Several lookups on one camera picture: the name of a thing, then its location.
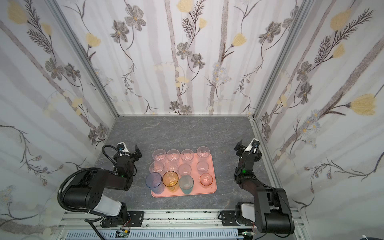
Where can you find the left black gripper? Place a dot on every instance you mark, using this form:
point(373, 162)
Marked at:
point(130, 156)

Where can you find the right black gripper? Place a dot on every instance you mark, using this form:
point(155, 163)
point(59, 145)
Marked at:
point(246, 151)

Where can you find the clear faceted glass six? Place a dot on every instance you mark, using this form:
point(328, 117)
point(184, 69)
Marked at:
point(159, 156)

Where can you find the clear faceted glass two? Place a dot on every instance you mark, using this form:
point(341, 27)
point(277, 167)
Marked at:
point(156, 167)

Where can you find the blue tinted cup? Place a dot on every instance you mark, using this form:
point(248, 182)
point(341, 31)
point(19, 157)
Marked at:
point(154, 182)

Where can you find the clear faceted glass three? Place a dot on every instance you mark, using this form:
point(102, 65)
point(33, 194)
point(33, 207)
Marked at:
point(203, 152)

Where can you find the clear faceted glass one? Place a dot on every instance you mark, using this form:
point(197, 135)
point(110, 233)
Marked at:
point(171, 166)

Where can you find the clear faceted glass five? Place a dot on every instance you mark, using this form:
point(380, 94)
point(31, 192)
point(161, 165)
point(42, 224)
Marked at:
point(173, 156)

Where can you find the yellow tinted cup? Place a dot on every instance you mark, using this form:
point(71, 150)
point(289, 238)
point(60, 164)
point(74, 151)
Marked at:
point(170, 180)

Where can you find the pink tinted cup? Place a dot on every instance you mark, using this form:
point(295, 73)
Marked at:
point(206, 180)

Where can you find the pink rectangular tray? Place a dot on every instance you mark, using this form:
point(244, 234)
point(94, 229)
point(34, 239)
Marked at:
point(198, 189)

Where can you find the clear faceted glass four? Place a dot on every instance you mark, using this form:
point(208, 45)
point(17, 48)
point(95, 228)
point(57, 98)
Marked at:
point(187, 156)

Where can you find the teal frosted cup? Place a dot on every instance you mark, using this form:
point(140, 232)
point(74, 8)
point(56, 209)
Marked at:
point(186, 184)

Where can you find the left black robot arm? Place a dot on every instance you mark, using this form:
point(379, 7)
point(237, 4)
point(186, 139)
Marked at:
point(82, 191)

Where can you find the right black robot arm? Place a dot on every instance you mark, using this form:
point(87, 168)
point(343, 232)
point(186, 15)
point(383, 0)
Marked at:
point(270, 212)

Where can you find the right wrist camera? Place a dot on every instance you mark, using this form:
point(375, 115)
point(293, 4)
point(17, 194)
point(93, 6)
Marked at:
point(253, 146)

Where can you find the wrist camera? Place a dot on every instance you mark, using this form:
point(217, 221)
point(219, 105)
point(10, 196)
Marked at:
point(253, 146)
point(122, 148)

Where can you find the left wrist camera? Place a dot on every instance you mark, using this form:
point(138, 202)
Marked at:
point(122, 148)

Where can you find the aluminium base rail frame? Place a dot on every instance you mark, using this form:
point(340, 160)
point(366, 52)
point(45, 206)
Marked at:
point(73, 226)

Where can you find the white slotted cable duct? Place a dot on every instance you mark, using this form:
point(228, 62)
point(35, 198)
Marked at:
point(172, 235)

